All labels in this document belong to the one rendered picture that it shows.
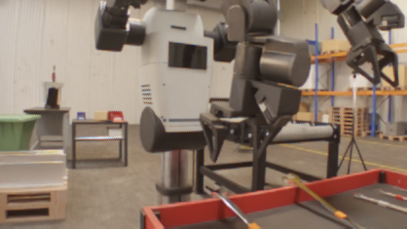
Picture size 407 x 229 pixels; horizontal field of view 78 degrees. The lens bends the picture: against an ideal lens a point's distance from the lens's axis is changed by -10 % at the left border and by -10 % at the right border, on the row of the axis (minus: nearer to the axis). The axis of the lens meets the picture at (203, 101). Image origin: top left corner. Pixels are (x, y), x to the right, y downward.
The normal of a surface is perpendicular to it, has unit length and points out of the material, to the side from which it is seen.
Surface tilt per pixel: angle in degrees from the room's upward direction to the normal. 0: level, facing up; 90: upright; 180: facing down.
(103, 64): 90
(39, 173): 90
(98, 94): 90
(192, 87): 90
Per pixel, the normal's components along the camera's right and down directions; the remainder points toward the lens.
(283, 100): 0.46, 0.22
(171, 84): 0.51, 0.02
